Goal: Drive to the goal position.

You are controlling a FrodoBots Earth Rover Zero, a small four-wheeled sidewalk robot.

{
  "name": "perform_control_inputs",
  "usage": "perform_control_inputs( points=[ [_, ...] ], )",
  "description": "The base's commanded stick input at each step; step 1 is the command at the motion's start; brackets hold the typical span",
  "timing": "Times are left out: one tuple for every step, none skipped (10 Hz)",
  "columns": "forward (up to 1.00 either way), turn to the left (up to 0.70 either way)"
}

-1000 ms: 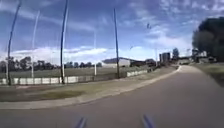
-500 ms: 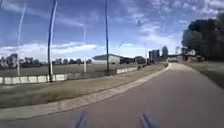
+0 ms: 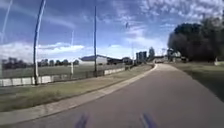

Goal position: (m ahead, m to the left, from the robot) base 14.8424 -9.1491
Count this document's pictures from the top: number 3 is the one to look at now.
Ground pale concrete kerb strip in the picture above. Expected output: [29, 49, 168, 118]
[0, 63, 158, 127]

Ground row of distant trees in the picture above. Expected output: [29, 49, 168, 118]
[1, 57, 80, 69]

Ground robot's own part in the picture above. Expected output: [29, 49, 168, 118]
[74, 113, 91, 128]
[139, 112, 158, 128]

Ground slim dark tree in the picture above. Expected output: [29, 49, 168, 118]
[148, 46, 156, 62]

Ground pale thin pole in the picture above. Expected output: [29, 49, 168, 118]
[69, 29, 75, 79]

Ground shaded grass lawn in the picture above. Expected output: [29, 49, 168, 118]
[168, 61, 224, 103]

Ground dark tall pole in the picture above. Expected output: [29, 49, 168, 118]
[93, 4, 98, 78]

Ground fence with white panels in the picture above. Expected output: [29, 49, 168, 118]
[0, 66, 127, 88]

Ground dark tall building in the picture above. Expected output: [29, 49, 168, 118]
[135, 50, 148, 64]

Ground white building with dark roof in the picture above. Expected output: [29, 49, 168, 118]
[78, 54, 124, 66]

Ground grass verge beside kerb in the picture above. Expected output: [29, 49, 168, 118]
[0, 63, 154, 113]

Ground grey asphalt path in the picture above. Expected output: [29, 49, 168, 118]
[9, 63, 224, 128]

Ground curved grey pole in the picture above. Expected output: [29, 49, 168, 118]
[32, 0, 47, 86]

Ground group of large dark trees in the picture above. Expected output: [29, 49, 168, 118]
[167, 14, 224, 63]

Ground pale slanted pole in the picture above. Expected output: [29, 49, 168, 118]
[0, 0, 14, 79]

